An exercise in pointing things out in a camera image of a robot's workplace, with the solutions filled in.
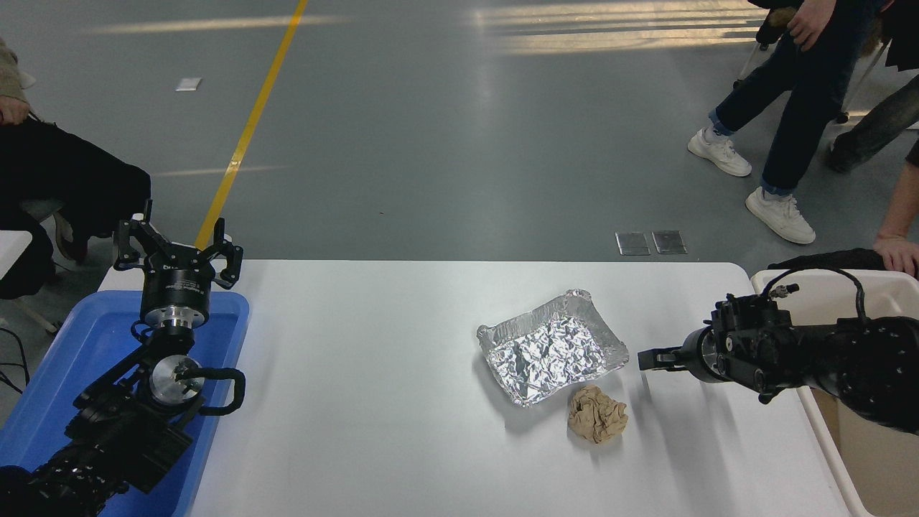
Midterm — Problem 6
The seated person's hand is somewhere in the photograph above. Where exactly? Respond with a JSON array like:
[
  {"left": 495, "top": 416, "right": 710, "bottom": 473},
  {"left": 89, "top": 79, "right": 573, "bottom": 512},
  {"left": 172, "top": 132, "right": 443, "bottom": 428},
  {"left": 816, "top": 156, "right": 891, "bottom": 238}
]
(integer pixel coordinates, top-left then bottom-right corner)
[{"left": 0, "top": 96, "right": 34, "bottom": 127}]

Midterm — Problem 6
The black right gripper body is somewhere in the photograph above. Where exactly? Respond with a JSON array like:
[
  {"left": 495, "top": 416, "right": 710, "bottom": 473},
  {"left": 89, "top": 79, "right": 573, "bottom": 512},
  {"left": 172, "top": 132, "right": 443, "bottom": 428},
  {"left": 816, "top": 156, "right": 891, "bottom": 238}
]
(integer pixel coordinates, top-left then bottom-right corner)
[{"left": 677, "top": 328, "right": 710, "bottom": 382}]

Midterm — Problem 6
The person beside bin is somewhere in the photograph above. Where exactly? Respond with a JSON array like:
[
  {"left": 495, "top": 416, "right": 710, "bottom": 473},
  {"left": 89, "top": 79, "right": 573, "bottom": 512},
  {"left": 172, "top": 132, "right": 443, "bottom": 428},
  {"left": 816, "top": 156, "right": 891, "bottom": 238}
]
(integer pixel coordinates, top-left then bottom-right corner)
[{"left": 767, "top": 140, "right": 919, "bottom": 281}]

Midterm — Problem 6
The white side table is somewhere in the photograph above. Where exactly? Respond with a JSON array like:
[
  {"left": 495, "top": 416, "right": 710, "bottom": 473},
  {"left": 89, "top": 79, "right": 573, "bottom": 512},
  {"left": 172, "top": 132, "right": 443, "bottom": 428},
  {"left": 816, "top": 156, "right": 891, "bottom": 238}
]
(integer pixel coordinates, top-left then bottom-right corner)
[{"left": 0, "top": 229, "right": 60, "bottom": 336}]

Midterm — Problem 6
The blue plastic tray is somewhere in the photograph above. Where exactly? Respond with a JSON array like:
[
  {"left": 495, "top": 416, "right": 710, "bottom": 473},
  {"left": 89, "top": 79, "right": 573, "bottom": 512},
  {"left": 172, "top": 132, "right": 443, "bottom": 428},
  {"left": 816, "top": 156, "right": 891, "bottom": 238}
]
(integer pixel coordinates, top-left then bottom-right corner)
[{"left": 0, "top": 289, "right": 251, "bottom": 517}]

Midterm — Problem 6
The walking person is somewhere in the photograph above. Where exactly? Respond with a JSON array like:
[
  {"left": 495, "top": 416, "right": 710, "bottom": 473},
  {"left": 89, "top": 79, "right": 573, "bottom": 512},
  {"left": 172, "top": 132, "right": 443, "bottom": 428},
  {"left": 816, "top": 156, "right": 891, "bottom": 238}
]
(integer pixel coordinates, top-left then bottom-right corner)
[{"left": 687, "top": 0, "right": 895, "bottom": 246}]

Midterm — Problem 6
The crumpled tan paper ball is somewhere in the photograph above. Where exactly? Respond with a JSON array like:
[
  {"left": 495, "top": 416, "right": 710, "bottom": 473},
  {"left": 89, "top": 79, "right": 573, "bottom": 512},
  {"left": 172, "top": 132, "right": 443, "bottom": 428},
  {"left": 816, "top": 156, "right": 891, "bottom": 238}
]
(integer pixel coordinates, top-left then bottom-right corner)
[{"left": 566, "top": 385, "right": 630, "bottom": 445}]

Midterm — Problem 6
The large pale bin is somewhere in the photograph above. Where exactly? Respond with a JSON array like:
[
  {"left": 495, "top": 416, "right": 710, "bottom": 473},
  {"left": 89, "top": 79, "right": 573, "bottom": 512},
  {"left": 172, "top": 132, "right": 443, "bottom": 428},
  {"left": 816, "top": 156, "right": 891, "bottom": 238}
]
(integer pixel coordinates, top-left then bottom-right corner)
[{"left": 750, "top": 269, "right": 919, "bottom": 517}]

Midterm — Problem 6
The seated person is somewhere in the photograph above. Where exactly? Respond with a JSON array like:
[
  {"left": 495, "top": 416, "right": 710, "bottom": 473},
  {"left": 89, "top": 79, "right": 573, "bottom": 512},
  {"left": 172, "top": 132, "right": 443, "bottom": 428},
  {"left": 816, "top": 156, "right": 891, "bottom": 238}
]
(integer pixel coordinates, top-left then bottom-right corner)
[{"left": 0, "top": 36, "right": 152, "bottom": 301}]

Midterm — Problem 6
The person in grey trousers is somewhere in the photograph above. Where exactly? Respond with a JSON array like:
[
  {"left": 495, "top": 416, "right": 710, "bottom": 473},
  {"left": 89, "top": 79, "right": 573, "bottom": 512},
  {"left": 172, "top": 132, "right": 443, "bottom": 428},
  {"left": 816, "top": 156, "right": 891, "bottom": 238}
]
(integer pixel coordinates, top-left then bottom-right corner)
[{"left": 824, "top": 0, "right": 919, "bottom": 174}]

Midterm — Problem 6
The foil tray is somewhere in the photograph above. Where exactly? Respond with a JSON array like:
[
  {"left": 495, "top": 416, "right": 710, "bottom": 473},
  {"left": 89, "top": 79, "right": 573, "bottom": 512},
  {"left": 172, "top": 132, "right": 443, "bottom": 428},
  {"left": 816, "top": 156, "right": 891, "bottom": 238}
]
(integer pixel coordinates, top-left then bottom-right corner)
[{"left": 476, "top": 289, "right": 630, "bottom": 409}]

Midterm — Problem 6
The walking person's hand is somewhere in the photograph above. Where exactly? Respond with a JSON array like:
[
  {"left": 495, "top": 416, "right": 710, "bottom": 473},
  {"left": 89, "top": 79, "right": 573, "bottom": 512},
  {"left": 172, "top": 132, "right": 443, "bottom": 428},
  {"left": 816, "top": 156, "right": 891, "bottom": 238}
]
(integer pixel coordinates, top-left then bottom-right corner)
[{"left": 787, "top": 0, "right": 838, "bottom": 52}]

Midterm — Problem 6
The thin black floor cable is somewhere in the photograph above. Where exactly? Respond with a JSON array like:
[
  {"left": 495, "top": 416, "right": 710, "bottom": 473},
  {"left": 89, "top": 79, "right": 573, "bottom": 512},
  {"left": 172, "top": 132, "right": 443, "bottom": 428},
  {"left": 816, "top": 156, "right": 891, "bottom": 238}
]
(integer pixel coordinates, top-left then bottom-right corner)
[{"left": 0, "top": 326, "right": 31, "bottom": 396}]

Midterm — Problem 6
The hand of person beside bin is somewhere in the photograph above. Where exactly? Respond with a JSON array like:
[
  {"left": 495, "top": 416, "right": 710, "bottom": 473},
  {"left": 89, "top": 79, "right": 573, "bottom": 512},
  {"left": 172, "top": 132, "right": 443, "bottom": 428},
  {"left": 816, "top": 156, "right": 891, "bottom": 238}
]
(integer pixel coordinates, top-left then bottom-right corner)
[{"left": 872, "top": 233, "right": 919, "bottom": 280}]

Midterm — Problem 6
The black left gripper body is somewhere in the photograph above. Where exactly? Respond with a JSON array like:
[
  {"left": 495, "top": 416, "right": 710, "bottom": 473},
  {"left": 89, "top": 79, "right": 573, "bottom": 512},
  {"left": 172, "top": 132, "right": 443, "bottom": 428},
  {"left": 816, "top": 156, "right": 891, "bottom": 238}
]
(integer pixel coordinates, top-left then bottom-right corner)
[{"left": 140, "top": 247, "right": 215, "bottom": 317}]

